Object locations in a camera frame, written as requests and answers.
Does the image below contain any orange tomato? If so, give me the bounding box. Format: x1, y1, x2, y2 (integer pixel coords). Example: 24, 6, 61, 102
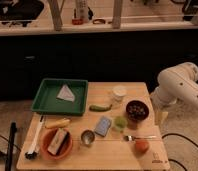
135, 139, 149, 153

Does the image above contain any white bottle on shelf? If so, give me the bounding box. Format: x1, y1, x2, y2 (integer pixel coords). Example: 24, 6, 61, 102
75, 0, 89, 23

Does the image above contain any orange bowl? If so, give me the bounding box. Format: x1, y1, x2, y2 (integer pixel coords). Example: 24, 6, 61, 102
40, 128, 73, 161

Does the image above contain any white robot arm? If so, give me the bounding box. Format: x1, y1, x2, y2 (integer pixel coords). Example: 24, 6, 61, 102
151, 62, 198, 110

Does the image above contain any dark bowl with food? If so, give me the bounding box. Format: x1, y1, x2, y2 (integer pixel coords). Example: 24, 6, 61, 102
126, 100, 149, 121

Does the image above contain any small metal cup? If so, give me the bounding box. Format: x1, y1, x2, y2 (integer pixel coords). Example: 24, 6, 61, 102
81, 130, 95, 146

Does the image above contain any black pole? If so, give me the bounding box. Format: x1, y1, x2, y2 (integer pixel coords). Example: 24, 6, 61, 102
5, 122, 17, 171

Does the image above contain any metal fork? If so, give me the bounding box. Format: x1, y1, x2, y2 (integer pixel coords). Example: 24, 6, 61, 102
123, 135, 157, 141

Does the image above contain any grey folded cloth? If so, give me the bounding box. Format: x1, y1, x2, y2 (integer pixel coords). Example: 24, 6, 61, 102
57, 84, 75, 102

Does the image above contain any black cable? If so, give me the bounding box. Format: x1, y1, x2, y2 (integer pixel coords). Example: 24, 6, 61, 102
161, 132, 198, 171

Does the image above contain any green plastic tray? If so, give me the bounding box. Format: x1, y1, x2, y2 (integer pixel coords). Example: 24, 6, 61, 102
32, 78, 88, 116

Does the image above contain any wooden block in bowl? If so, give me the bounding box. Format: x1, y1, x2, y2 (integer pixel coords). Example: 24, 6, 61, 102
47, 129, 67, 155

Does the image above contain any white paper cup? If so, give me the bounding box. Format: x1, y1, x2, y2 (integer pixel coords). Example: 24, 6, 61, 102
112, 85, 127, 102

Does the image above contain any green plastic cup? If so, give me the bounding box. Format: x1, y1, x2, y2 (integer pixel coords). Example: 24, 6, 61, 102
113, 116, 128, 132

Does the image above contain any black bag on shelf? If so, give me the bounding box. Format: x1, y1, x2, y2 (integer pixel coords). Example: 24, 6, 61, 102
0, 0, 44, 27

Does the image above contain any blue sponge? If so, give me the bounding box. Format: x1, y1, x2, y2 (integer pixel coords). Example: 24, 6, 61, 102
94, 116, 111, 137

